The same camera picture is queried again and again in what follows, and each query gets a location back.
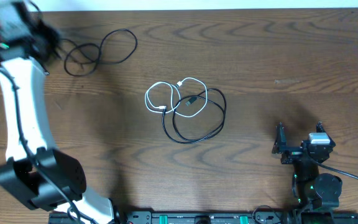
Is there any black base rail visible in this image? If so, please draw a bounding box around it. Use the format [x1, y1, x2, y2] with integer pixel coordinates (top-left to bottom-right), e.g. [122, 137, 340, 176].
[48, 210, 358, 224]

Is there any thin black cable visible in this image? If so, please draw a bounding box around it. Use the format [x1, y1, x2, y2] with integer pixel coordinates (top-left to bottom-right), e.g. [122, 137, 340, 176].
[54, 28, 138, 77]

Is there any black usb cable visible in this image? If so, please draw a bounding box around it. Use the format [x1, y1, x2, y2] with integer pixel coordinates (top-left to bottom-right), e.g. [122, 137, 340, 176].
[161, 88, 227, 144]

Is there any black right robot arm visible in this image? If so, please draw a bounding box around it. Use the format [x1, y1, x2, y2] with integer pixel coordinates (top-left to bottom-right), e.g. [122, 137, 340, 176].
[272, 123, 342, 224]

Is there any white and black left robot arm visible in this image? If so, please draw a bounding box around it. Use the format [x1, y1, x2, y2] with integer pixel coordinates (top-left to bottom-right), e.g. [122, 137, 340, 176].
[0, 1, 120, 223]

